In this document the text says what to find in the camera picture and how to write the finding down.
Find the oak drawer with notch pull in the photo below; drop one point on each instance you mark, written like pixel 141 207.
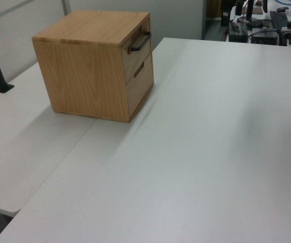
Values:
pixel 140 92

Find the light oak drawer cabinet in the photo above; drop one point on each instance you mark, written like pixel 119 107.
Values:
pixel 84 76

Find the black power supply box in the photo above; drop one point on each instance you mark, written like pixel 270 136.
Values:
pixel 237 33

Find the black control box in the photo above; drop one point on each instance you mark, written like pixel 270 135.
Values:
pixel 264 37

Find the black monitor stand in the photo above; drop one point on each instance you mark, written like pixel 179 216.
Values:
pixel 249 11

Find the black computer keyboard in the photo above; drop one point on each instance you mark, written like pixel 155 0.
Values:
pixel 278 19

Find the emergency stop button box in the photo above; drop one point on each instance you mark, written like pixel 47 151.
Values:
pixel 288 30

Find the dark computer mouse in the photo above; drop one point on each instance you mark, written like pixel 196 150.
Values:
pixel 283 9

